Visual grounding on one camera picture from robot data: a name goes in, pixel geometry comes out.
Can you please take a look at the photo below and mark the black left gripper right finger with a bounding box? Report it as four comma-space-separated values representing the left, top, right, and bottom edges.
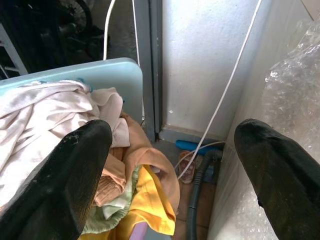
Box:
234, 118, 320, 240

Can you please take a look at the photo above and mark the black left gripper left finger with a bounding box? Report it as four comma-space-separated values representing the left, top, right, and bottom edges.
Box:
0, 119, 114, 240

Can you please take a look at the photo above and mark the white washing machine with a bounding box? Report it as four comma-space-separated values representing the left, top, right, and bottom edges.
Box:
206, 0, 320, 240

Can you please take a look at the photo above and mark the pale green garment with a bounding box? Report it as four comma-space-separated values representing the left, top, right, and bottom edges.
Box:
81, 164, 141, 235

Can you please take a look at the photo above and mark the white garment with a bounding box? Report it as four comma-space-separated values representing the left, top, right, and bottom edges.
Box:
0, 79, 131, 209

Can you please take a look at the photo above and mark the clear bubble wrap sheet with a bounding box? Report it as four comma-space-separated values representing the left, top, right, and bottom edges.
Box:
214, 17, 320, 240

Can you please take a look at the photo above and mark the lilac garment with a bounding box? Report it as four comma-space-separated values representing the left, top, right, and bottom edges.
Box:
129, 221, 151, 240

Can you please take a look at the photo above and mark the yellow garment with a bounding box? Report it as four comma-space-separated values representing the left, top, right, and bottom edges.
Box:
79, 164, 178, 240

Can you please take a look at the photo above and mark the small patterned shoe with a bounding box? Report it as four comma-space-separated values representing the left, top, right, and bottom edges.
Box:
178, 150, 198, 185

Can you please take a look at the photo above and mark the blue plastic brush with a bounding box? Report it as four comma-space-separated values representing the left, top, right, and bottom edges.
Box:
174, 139, 221, 156

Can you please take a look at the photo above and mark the tan garment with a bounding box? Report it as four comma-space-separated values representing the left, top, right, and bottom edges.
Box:
94, 110, 181, 216

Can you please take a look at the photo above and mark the light blue plastic chair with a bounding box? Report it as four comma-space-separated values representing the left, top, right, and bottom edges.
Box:
0, 57, 145, 121

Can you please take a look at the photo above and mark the grey metal lattice gate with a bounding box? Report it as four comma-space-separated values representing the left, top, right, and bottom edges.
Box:
0, 21, 29, 81

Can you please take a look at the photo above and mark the dark parked bicycle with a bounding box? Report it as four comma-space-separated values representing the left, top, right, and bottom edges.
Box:
55, 0, 106, 60

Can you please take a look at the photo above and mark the grey drain hose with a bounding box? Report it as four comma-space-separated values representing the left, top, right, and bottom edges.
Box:
186, 149, 225, 240

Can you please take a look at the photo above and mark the white washer cable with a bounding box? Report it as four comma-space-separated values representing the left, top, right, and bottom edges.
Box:
174, 0, 264, 181

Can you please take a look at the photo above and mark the grey door frame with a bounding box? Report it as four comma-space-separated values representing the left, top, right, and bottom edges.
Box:
139, 0, 165, 141

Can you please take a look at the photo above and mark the thick white cable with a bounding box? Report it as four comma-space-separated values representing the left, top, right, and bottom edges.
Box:
103, 0, 118, 61

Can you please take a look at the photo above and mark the thin white wall cable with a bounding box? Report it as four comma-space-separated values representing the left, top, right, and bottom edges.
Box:
131, 0, 146, 119

